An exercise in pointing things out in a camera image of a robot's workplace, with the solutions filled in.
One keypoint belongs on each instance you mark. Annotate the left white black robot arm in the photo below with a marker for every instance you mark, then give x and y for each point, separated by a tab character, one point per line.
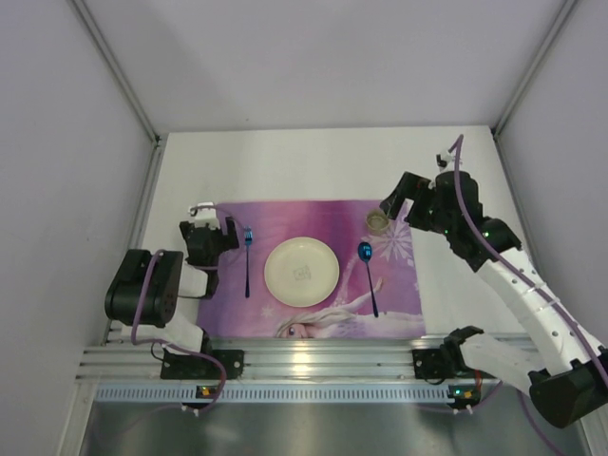
145	292

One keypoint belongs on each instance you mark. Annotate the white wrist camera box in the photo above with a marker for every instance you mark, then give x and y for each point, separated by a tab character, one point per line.
204	214
449	160

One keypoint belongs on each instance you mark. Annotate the aluminium rail frame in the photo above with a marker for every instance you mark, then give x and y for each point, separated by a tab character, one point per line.
274	360

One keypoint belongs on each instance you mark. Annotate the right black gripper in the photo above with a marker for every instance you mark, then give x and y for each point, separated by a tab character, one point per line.
414	209

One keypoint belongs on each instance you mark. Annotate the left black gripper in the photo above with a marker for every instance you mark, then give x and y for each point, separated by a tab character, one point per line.
220	236

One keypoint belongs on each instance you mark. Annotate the purple pink printed cloth mat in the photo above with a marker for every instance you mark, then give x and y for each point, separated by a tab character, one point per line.
347	312

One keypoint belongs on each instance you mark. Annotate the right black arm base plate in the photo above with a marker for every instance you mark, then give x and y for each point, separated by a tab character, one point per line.
434	364

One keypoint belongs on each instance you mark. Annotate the small beige cup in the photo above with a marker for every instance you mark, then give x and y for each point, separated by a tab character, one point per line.
377	222

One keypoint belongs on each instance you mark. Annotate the blue plastic spoon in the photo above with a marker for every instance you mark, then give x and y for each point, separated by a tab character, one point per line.
364	252

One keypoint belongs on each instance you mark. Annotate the grey slotted cable duct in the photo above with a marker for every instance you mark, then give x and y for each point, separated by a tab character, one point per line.
257	393

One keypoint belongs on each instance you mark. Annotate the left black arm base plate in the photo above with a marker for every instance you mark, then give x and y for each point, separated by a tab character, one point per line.
188	367

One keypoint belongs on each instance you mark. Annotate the blue plastic fork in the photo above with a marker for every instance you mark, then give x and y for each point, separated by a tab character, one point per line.
248	240

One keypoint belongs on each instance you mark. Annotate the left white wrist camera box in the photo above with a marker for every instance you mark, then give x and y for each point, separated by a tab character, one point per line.
204	214

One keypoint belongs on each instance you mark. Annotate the cream round plate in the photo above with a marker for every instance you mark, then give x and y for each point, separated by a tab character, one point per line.
301	272

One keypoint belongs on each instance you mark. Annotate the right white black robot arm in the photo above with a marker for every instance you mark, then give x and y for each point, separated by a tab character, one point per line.
567	380

